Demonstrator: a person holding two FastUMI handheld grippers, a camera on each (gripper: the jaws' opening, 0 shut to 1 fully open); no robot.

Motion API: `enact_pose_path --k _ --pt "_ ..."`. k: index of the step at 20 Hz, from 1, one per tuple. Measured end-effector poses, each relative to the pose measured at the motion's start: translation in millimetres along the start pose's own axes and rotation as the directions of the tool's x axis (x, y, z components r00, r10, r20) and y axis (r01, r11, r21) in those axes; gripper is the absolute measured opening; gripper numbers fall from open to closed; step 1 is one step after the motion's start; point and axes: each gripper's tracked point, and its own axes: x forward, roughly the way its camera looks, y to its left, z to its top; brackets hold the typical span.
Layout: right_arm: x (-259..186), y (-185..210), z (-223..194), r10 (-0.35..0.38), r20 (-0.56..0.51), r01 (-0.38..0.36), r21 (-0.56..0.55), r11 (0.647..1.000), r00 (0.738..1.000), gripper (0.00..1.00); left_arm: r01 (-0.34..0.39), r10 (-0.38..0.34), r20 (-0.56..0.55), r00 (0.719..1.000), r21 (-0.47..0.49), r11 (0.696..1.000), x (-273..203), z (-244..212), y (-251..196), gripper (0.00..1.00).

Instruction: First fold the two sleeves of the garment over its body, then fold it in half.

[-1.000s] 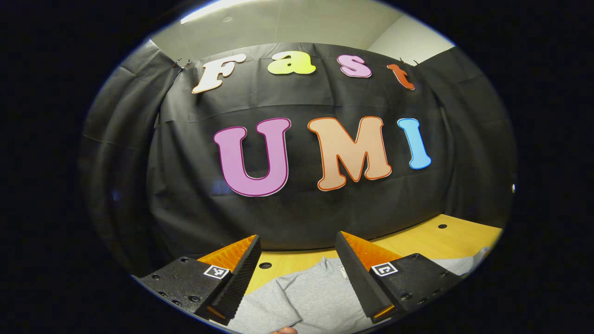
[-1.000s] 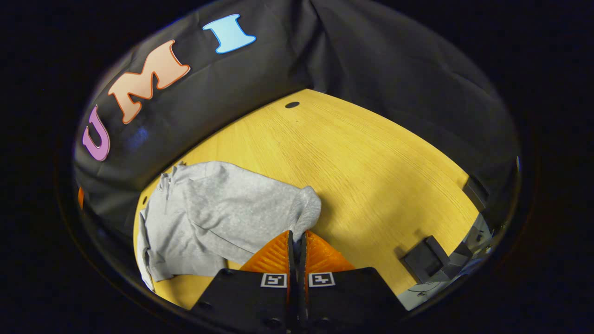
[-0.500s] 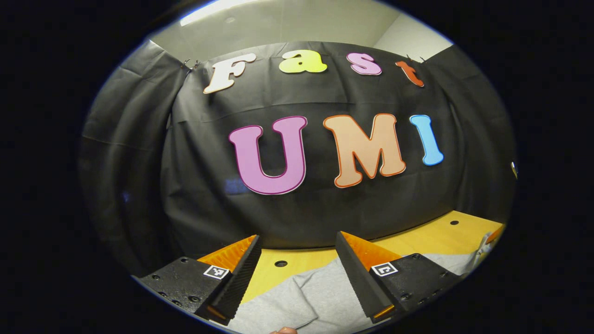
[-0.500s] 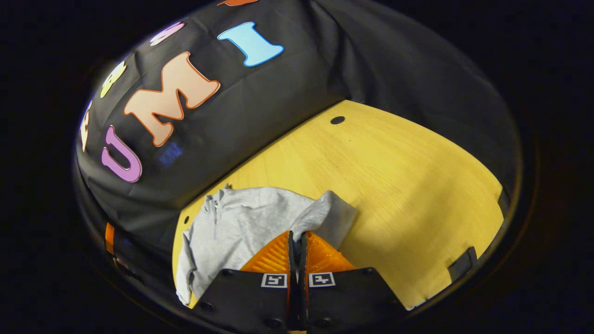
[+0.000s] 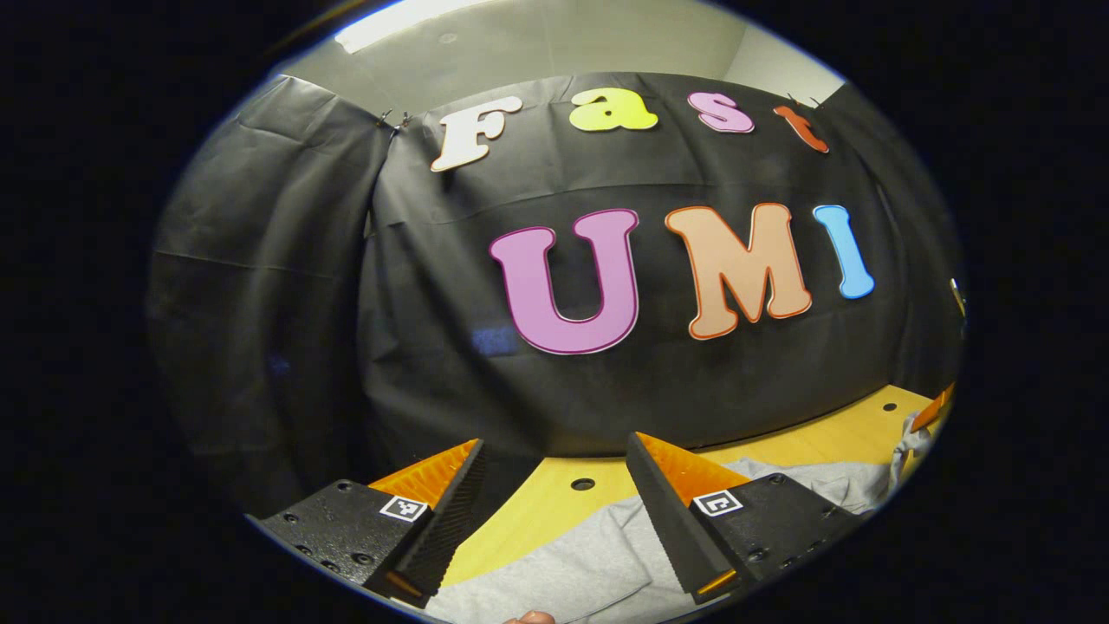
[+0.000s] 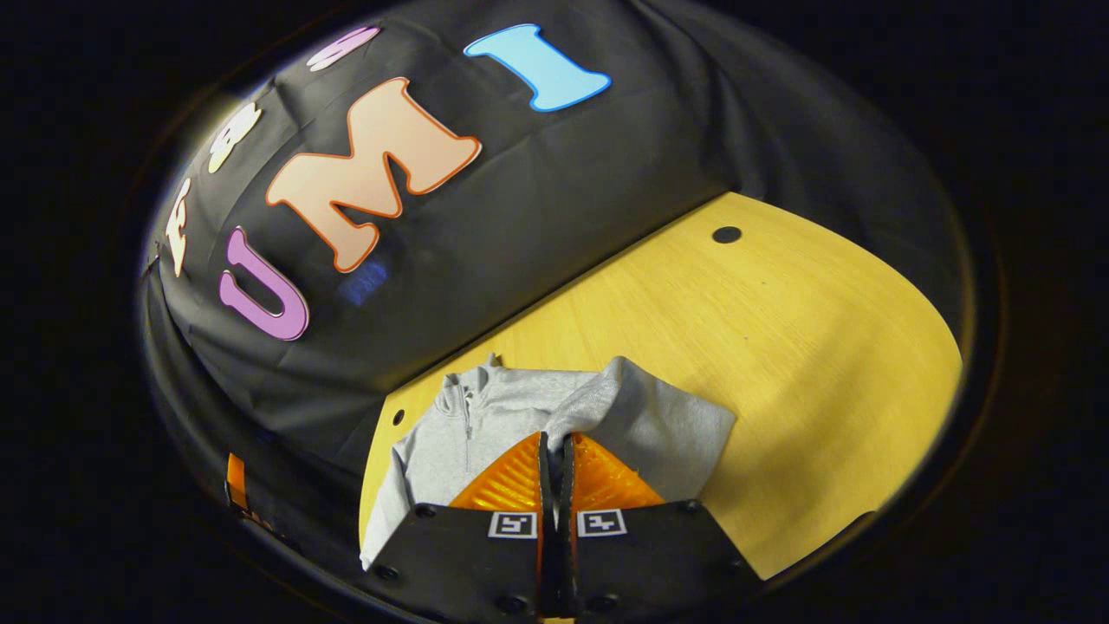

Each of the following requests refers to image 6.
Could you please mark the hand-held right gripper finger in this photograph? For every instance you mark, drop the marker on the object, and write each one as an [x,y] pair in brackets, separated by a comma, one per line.
[545,503]
[565,503]

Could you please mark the black backdrop cloth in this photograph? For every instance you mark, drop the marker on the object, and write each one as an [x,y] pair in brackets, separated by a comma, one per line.
[563,191]

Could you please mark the grey zip-neck sweatshirt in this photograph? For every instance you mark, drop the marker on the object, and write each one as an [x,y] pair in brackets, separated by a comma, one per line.
[468,433]

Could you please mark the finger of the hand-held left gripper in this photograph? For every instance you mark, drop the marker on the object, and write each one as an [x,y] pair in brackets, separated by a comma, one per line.
[236,481]

